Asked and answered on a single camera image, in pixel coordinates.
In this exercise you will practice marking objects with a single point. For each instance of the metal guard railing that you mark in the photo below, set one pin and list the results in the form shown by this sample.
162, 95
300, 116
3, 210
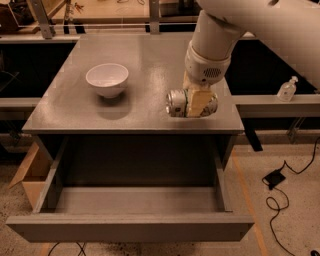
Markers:
49, 18

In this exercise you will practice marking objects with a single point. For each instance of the grey open top drawer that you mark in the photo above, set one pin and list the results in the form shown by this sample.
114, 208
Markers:
126, 188

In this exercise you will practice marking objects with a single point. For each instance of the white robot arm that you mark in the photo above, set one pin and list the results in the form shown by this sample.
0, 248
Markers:
290, 28

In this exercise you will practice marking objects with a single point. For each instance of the white ceramic bowl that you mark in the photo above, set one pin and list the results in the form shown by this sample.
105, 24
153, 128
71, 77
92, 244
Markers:
108, 80

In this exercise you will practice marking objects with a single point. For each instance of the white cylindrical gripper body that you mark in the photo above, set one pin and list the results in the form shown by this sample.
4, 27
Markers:
202, 69

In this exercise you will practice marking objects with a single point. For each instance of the grey side shelf rail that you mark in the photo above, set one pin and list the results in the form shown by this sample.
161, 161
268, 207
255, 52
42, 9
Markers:
269, 106

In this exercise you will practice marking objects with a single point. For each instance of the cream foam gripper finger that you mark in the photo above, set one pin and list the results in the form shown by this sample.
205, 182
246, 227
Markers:
200, 102
189, 85

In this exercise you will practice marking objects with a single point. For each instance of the clear hand sanitizer bottle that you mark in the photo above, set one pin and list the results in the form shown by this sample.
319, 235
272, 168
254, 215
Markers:
287, 90

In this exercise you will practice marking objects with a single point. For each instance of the crushed 7up soda can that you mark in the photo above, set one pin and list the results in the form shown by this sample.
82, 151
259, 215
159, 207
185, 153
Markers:
176, 103

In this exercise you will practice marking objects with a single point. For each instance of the grey cabinet desk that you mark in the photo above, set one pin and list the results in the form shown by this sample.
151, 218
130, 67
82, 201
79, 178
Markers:
156, 65

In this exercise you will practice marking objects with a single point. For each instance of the black power adapter brick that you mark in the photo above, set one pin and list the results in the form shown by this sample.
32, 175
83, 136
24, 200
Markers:
274, 178

